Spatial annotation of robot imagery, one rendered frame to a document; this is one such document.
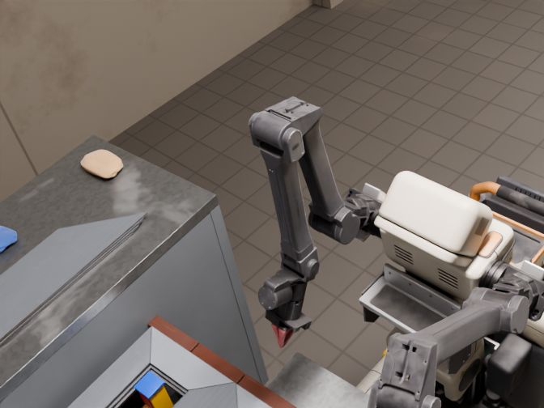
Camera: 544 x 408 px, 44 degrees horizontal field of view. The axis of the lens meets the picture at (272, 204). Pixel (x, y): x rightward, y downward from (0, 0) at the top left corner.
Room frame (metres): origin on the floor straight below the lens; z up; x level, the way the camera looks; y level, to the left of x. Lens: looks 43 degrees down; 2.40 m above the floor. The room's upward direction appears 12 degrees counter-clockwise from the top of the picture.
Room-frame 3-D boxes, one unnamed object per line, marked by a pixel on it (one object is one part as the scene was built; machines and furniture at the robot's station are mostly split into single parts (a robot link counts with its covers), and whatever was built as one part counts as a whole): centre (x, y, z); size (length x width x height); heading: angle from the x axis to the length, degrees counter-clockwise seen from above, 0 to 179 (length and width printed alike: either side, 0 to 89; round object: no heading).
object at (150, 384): (1.02, 0.42, 0.88); 0.06 x 0.06 x 0.02; 42
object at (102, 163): (1.77, 0.52, 1.07); 0.16 x 0.10 x 0.04; 39
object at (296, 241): (1.06, -0.04, 1.40); 0.11 x 0.06 x 0.43; 38
